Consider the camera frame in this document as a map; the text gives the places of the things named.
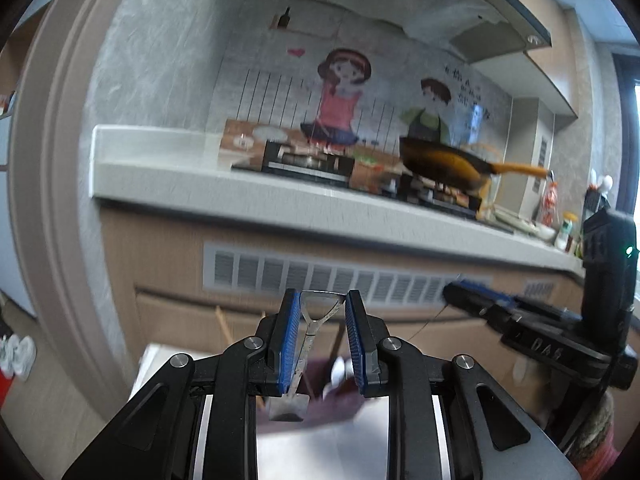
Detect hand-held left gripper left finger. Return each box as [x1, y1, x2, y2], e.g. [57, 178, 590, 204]
[62, 288, 302, 480]

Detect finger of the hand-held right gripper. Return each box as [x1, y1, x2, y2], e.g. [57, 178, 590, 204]
[459, 279, 586, 322]
[442, 284, 512, 334]

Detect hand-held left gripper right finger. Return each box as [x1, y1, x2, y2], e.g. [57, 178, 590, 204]
[344, 289, 582, 480]

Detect metal spatula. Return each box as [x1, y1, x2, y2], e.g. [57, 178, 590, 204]
[267, 290, 349, 424]

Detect purple utensil holder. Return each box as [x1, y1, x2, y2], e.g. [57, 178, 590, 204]
[256, 357, 369, 432]

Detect white spoon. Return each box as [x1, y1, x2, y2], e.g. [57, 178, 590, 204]
[329, 357, 352, 387]

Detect grey vent grille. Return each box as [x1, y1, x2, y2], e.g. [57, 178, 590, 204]
[202, 241, 494, 309]

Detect small yellow-cap jar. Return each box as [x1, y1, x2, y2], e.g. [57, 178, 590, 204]
[554, 212, 580, 252]

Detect black knife rack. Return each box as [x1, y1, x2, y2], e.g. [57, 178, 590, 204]
[582, 174, 615, 215]

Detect brown fuzzy clothing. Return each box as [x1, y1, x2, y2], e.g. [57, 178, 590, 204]
[569, 389, 620, 467]

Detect wooden base cabinet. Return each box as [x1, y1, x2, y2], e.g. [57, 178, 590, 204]
[99, 205, 591, 361]

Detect grey kitchen counter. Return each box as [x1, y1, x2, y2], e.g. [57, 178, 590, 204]
[91, 125, 587, 281]

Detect window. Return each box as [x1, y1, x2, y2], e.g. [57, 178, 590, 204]
[612, 52, 640, 212]

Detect black gas stove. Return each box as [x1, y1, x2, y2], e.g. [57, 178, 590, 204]
[231, 140, 484, 220]

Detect white shoes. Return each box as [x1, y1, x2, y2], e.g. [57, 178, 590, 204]
[0, 335, 37, 382]

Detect grey range hood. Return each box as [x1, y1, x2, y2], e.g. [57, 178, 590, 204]
[244, 0, 554, 64]

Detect black frying pan orange handle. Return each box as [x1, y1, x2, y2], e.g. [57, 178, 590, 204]
[398, 137, 552, 197]

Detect wooden wall cabinet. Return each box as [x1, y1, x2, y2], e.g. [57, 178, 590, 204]
[470, 0, 582, 122]

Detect cartoon wall poster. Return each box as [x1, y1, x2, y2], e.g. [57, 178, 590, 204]
[217, 0, 514, 202]

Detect brown door frame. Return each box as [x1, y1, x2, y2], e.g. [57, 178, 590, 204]
[7, 0, 152, 422]

